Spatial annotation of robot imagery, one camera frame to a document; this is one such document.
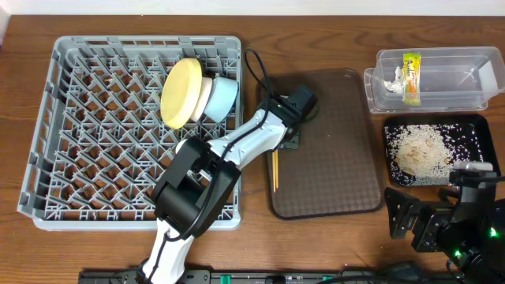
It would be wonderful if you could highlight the wooden chopstick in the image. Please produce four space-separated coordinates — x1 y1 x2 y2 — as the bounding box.
271 150 276 193
272 150 279 192

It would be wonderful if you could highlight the light blue bowl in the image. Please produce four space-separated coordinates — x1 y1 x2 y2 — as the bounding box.
204 77 239 123

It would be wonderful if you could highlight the white tissue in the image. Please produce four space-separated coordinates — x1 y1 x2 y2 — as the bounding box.
383 66 404 94

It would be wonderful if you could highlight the yellow round plate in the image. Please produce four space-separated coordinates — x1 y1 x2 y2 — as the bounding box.
160 58 203 129

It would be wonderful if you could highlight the white cup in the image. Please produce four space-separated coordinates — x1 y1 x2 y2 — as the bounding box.
174 139 187 154

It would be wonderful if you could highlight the green yellow snack wrapper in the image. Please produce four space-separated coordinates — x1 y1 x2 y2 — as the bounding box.
402 53 421 107

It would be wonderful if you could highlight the pink white bowl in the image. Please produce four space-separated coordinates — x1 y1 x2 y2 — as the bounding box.
190 77 212 121

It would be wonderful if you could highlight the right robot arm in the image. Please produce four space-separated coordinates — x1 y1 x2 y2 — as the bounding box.
384 186 504 283

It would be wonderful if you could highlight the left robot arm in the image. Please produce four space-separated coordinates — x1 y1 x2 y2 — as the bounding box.
136 87 317 283

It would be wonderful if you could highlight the spilled rice food waste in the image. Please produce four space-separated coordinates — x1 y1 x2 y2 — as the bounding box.
383 123 484 186

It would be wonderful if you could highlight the grey plastic dishwasher rack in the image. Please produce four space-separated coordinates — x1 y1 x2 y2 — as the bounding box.
17 35 243 231

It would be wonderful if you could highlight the dark brown serving tray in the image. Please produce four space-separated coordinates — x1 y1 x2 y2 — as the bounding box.
267 69 386 220

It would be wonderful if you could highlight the black rectangular tray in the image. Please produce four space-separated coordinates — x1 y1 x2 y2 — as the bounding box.
383 114 500 186

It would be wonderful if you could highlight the clear plastic bin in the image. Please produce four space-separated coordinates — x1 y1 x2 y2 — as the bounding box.
364 47 504 114

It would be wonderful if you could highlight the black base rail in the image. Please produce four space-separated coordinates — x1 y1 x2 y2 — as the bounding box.
77 268 455 284

